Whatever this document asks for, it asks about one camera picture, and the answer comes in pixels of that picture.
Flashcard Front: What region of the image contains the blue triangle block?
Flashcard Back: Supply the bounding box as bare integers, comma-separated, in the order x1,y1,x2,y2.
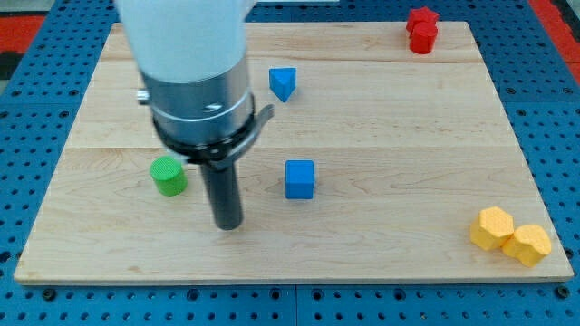
268,67,296,102

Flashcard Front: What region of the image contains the yellow hexagon block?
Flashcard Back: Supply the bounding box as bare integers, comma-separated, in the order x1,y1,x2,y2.
469,206,515,251

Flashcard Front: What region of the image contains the wooden board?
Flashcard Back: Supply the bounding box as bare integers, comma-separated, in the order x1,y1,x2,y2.
14,22,574,286

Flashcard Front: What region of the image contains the yellow heart block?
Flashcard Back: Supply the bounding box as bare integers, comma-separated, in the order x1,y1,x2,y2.
501,225,552,267

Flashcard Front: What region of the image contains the red star block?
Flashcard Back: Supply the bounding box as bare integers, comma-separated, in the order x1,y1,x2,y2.
406,6,440,33

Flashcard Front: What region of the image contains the black clamp ring with lever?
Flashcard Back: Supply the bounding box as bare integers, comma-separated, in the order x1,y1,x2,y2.
152,94,276,172

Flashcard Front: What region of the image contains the red cylinder block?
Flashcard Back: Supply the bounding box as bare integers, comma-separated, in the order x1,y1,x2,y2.
410,22,439,54

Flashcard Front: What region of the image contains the blue cube block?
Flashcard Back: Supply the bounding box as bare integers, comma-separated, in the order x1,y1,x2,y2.
285,160,315,199

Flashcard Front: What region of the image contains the green cylinder block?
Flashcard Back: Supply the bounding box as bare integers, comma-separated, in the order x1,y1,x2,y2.
150,156,188,197

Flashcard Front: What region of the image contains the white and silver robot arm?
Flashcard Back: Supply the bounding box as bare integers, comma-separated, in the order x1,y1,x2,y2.
114,0,265,230

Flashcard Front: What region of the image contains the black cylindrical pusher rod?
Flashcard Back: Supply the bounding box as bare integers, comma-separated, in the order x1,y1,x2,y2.
200,164,244,230

